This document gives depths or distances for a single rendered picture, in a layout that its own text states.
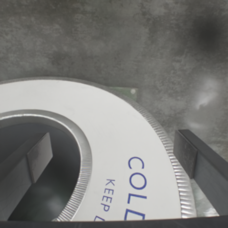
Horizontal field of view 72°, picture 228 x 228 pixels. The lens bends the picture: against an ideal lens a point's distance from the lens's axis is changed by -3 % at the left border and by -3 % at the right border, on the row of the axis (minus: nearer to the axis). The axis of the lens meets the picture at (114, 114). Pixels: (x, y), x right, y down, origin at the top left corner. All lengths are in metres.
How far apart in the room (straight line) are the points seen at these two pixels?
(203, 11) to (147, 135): 0.78
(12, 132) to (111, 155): 0.49
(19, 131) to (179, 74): 1.03
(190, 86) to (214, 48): 0.28
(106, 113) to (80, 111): 0.11
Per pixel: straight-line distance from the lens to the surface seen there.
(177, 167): 0.59
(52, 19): 1.11
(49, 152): 0.17
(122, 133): 0.63
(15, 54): 1.29
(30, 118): 0.79
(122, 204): 0.50
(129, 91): 1.21
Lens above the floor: 1.03
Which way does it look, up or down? 49 degrees down
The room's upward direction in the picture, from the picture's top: 178 degrees counter-clockwise
